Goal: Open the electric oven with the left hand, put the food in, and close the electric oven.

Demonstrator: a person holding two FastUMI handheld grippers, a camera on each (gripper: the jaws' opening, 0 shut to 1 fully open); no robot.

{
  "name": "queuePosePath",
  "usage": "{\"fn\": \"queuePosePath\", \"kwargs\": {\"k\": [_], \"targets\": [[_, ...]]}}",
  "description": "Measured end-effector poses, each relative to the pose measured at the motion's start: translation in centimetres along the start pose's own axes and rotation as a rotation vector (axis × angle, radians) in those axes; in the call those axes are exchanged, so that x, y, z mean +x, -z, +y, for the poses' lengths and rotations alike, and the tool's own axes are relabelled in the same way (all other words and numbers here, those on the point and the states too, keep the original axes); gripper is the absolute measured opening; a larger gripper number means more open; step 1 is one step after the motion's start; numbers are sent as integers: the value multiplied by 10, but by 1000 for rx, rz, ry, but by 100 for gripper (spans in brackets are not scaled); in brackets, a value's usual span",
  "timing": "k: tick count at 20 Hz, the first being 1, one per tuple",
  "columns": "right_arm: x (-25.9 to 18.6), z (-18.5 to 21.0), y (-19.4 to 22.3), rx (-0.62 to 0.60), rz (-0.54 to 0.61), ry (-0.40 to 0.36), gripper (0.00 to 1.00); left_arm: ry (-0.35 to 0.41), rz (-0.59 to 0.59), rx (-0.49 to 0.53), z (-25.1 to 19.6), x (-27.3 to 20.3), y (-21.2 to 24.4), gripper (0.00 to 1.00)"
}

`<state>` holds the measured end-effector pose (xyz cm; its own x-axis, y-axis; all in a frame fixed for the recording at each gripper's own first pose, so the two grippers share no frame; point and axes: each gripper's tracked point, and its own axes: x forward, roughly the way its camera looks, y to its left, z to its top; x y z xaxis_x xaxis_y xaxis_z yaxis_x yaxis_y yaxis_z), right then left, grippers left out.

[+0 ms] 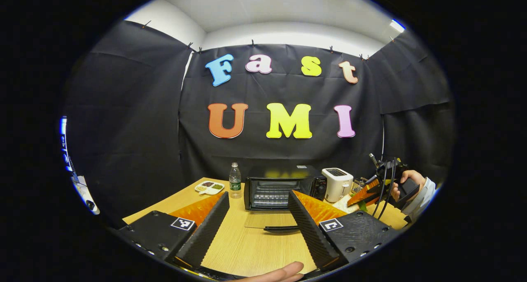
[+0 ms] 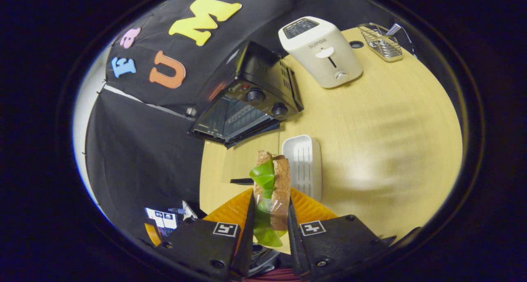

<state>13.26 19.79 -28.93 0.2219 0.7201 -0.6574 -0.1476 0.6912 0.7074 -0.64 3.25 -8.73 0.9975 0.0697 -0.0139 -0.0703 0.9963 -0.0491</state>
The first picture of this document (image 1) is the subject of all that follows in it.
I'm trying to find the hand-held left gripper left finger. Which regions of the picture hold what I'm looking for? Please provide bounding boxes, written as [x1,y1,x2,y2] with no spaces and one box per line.
[117,191,230,270]

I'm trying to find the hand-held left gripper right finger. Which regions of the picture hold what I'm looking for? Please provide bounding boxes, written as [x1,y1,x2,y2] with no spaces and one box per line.
[287,190,399,272]

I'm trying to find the black electric oven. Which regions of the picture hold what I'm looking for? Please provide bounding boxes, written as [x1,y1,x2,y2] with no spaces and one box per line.
[244,165,328,233]

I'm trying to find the white toaster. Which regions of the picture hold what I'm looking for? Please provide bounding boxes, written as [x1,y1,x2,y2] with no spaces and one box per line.
[322,168,354,203]

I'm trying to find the white compartment dish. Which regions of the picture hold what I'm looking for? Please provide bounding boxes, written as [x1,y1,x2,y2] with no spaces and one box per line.
[194,180,225,195]

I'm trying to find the clear water bottle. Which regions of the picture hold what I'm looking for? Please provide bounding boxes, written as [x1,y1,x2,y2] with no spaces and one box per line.
[229,162,242,199]

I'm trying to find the black backdrop cloth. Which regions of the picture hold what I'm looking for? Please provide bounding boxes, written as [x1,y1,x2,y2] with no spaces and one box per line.
[62,21,455,229]

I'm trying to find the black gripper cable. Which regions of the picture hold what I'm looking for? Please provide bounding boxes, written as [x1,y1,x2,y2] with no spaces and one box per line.
[372,158,399,221]

